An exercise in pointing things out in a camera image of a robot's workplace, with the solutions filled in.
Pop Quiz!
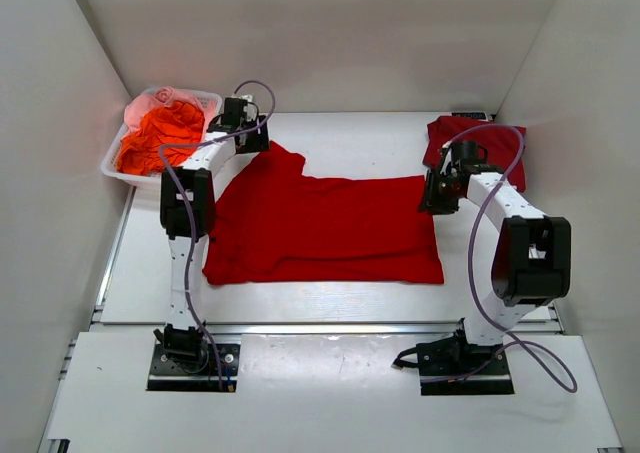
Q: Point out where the orange t shirt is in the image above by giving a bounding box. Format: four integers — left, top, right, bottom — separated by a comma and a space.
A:
116, 101, 205, 176

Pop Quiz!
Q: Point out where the folded dark red t shirt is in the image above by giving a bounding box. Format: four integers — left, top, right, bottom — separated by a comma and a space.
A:
423, 116, 526, 171

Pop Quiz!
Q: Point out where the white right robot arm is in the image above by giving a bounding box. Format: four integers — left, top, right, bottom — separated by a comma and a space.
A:
419, 141, 571, 354

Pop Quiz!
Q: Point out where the bright red t shirt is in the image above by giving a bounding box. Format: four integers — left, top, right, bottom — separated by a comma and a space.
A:
202, 143, 445, 286

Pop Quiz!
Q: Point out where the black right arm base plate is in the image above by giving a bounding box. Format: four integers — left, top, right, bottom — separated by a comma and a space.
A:
392, 328, 515, 396

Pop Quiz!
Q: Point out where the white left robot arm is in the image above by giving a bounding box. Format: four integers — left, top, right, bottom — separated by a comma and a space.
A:
154, 91, 273, 376

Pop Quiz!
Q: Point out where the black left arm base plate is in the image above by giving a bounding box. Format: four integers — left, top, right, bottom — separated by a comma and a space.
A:
146, 342, 241, 393

